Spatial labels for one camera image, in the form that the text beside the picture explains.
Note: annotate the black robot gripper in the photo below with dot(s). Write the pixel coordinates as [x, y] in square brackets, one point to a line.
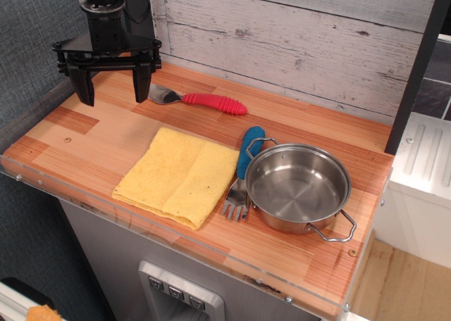
[108, 46]

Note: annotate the stainless steel pot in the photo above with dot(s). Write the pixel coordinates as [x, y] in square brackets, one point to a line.
[298, 189]

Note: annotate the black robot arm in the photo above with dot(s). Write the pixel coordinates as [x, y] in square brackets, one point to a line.
[136, 17]

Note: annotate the yellow folded cloth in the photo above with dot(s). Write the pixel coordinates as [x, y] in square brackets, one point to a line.
[180, 177]

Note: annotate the silver dispenser panel with buttons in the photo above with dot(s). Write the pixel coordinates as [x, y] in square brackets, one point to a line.
[171, 297]

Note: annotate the orange object at corner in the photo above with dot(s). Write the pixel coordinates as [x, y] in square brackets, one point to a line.
[42, 313]

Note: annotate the white toy sink unit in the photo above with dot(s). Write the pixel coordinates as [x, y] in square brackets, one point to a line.
[414, 213]

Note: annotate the red handled metal spoon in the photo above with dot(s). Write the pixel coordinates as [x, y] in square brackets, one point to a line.
[164, 96]

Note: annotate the blue handled metal fork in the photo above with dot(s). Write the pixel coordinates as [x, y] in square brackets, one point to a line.
[234, 206]

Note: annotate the black vertical post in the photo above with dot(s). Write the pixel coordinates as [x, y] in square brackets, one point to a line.
[432, 30]

